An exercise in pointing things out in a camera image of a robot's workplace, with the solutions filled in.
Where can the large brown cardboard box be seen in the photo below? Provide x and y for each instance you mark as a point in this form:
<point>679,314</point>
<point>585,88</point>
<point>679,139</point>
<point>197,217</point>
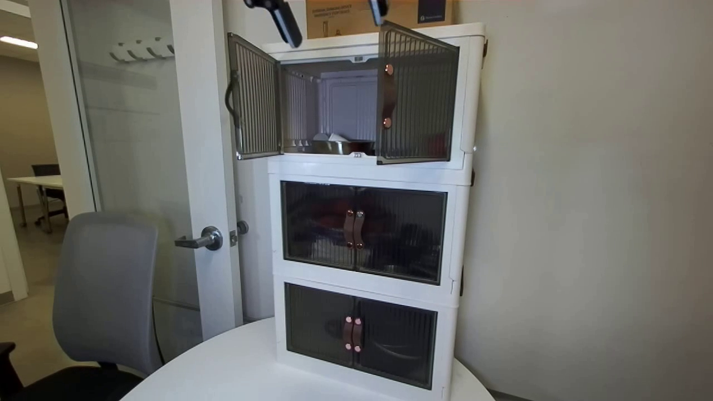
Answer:
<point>341,16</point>

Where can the white framed glass door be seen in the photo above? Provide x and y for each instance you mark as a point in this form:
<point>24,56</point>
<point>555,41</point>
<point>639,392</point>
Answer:
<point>200,147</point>

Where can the white stacked storage cabinet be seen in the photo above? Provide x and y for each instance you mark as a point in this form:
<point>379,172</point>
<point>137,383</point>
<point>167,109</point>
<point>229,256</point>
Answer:
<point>463,222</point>

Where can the white office desk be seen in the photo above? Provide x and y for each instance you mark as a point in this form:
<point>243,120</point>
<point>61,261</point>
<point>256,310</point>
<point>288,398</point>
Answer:
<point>29,180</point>

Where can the tinted ribbed cabinet door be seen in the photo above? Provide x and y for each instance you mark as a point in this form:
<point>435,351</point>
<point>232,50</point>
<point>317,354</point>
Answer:
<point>403,236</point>
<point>315,324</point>
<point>315,222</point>
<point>256,101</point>
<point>396,346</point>
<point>420,96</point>

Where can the white coat hook rack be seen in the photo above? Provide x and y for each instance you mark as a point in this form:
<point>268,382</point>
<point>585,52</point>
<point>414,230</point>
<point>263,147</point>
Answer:
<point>145,50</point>

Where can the grey office chair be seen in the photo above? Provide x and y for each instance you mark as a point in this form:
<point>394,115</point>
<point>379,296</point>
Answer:
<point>103,289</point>

